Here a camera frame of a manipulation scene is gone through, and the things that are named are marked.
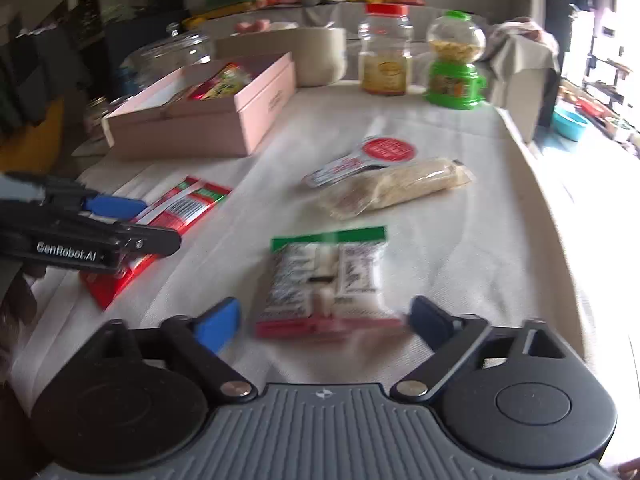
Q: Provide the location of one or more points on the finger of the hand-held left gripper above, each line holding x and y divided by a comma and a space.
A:
112, 206
90, 245

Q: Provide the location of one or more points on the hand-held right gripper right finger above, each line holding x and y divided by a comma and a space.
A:
430, 325

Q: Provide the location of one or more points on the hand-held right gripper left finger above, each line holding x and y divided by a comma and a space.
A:
220, 327

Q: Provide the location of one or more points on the red stick snack packet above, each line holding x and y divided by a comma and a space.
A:
170, 215

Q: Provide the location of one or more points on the white packet green pink edges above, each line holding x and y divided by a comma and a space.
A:
325, 280

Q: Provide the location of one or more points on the pink cardboard box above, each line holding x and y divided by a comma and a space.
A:
200, 120

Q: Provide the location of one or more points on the red snack packet yellow print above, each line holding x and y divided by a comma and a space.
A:
222, 82

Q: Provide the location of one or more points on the person's left hand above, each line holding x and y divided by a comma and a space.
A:
17, 300

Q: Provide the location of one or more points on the yellow bag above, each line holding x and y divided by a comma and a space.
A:
35, 135

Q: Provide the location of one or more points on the small glass jar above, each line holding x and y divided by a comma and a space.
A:
96, 117

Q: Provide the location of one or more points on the dark hanging clothes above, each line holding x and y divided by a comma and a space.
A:
40, 75

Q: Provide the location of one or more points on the long pastry in clear wrapper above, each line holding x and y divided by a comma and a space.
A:
395, 187

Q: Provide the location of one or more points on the glass dome lid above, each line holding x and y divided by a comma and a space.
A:
167, 55

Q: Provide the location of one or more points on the clear packet round red label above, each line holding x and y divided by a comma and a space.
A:
372, 157

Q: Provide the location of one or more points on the beige round container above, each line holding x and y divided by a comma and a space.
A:
305, 57

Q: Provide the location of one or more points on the blue bowl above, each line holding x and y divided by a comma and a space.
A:
570, 124

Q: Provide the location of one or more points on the green candy dispenser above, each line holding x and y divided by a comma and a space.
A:
452, 67

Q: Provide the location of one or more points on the white covered chair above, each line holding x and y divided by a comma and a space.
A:
525, 75

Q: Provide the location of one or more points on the clear plastic jar red lid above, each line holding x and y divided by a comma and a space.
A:
385, 57

